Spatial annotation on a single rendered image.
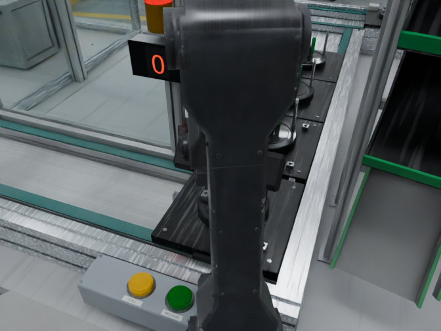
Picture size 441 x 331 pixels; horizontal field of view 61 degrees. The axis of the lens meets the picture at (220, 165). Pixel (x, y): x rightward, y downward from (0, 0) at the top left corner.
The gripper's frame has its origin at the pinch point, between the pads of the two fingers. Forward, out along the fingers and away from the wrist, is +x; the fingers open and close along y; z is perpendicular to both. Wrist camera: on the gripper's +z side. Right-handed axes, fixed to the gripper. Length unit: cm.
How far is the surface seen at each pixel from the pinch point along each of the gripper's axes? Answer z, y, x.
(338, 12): 87, -3, 114
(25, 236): -23.4, 37.1, -3.4
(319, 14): 86, 6, 115
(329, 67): 41, -8, 60
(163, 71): 14.3, 17.9, -1.3
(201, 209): -9.6, 5.0, 2.3
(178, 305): -23.6, 0.9, -10.1
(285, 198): -3.8, -8.9, 11.7
